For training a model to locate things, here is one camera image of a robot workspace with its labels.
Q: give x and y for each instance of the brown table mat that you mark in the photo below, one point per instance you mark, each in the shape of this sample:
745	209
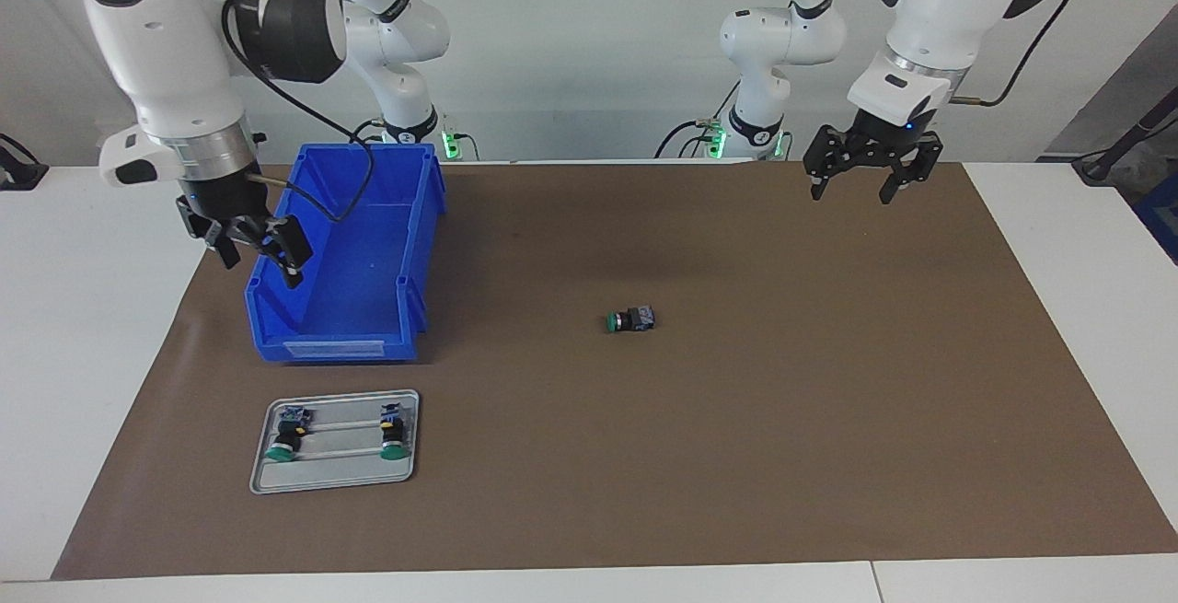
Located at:
736	446

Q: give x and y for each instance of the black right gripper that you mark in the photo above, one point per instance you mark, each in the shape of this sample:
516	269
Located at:
221	202

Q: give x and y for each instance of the thin metal tray rod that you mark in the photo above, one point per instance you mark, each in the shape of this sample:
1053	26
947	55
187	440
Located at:
345	423
340	454

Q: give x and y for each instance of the blue crate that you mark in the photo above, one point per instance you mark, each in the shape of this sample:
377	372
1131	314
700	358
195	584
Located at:
1161	216

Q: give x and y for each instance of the green push button switch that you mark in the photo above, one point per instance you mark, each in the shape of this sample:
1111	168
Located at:
394	433
287	437
630	318

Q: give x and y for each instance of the green lit base connector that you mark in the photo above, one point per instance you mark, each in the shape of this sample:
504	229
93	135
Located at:
711	141
453	144

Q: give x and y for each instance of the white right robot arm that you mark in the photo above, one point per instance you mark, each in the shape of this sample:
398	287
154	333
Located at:
156	51

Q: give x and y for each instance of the silver metal tray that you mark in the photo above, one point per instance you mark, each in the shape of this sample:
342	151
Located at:
340	479

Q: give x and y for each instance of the black clamp object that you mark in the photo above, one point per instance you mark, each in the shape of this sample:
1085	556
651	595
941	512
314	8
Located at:
18	170

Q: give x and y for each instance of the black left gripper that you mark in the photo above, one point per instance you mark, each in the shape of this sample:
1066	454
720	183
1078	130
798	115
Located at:
879	138

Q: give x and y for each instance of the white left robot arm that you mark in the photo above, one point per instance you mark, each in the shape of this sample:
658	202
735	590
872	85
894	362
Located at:
929	5

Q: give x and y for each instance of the black pole stand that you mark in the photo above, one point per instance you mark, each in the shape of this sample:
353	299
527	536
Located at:
1123	138

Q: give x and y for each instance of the blue plastic storage bin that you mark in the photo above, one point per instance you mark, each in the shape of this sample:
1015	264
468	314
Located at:
359	253

